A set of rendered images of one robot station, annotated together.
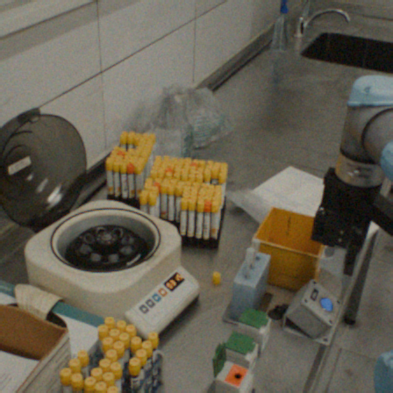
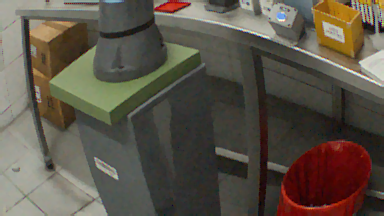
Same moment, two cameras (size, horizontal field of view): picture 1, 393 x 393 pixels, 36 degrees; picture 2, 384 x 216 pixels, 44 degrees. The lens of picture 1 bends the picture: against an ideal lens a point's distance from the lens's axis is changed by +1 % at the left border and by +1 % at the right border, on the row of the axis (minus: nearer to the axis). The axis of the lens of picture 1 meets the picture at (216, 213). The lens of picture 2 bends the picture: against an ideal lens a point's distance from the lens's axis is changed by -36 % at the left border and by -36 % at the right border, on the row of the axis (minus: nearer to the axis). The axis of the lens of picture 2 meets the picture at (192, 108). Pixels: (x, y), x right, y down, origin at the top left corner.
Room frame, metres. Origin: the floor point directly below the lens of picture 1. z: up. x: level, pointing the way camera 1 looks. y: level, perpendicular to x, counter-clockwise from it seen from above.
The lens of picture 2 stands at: (1.07, -1.44, 1.45)
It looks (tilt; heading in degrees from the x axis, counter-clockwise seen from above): 30 degrees down; 112
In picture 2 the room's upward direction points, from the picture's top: 8 degrees counter-clockwise
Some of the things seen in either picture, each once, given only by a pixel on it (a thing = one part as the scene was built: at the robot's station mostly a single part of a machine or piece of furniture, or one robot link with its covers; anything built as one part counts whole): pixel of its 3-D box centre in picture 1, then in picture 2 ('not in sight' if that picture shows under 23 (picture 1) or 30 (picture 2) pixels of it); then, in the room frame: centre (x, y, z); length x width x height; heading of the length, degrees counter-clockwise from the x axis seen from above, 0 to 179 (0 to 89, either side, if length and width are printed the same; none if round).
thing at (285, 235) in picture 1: (290, 249); (340, 26); (0.98, -0.16, 0.93); 0.13 x 0.13 x 0.10; 71
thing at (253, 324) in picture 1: (253, 332); (271, 6); (0.76, -0.08, 0.91); 0.05 x 0.04 x 0.07; 69
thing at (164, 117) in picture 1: (161, 128); not in sight; (1.41, 0.16, 0.97); 0.26 x 0.17 x 0.19; 177
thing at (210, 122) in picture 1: (199, 110); not in sight; (1.59, 0.07, 0.94); 0.20 x 0.17 x 0.14; 137
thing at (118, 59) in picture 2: not in sight; (126, 40); (0.54, -0.42, 0.95); 0.15 x 0.15 x 0.10
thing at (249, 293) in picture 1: (250, 289); (302, 7); (0.85, -0.07, 0.92); 0.10 x 0.07 x 0.10; 161
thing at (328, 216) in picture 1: (346, 209); not in sight; (0.81, -0.21, 1.14); 0.09 x 0.08 x 0.12; 69
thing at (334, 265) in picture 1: (336, 267); not in sight; (0.79, -0.21, 1.04); 0.06 x 0.03 x 0.09; 69
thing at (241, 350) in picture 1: (239, 357); (250, 0); (0.69, -0.05, 0.91); 0.05 x 0.04 x 0.07; 69
